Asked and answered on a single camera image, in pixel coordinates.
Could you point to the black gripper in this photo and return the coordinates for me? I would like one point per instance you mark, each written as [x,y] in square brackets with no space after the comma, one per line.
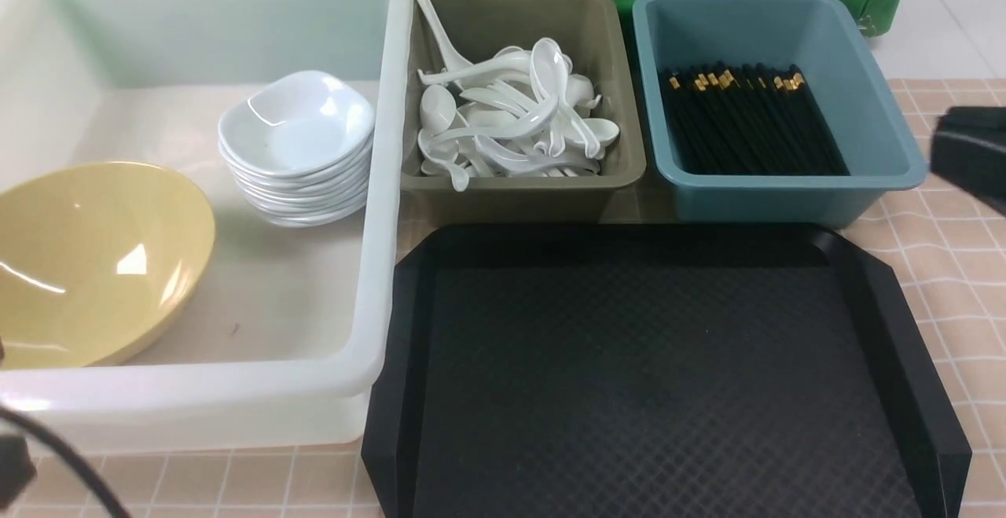
[968,151]

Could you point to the yellow noodle bowl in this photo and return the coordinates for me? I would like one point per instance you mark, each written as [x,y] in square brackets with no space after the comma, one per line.
[97,262]

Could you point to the pink checkered tablecloth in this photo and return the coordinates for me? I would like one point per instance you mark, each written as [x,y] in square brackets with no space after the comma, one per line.
[946,248]

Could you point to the blue plastic bin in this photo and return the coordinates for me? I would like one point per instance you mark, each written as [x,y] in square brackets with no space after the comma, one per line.
[823,40]

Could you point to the bundle of black chopsticks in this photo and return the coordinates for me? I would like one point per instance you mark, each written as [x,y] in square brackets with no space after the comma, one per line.
[748,119]

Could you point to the black plastic serving tray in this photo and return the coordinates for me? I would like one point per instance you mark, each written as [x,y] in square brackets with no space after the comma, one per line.
[662,370]

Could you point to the pile of white soup spoons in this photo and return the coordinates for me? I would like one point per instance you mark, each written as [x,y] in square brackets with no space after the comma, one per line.
[522,113]

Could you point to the stack of white dishes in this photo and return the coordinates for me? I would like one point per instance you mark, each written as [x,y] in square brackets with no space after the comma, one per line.
[300,149]

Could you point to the large white plastic tub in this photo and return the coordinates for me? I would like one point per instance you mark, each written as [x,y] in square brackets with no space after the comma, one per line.
[285,334]

